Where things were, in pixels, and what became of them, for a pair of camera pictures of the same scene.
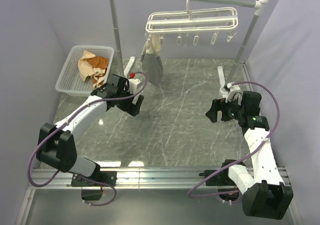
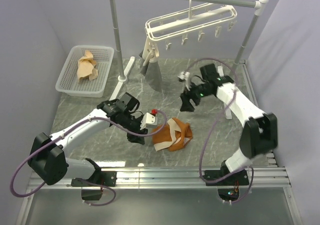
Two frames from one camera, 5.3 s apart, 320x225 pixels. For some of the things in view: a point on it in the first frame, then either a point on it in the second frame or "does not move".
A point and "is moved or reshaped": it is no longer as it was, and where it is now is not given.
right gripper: x=219 y=105 → x=186 y=106
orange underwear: x=98 y=62 → x=175 y=137
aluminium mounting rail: x=40 y=179 does not move
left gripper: x=131 y=108 → x=135 y=139
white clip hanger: x=212 y=21 is moved or reshaped
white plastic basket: x=70 y=80 does not move
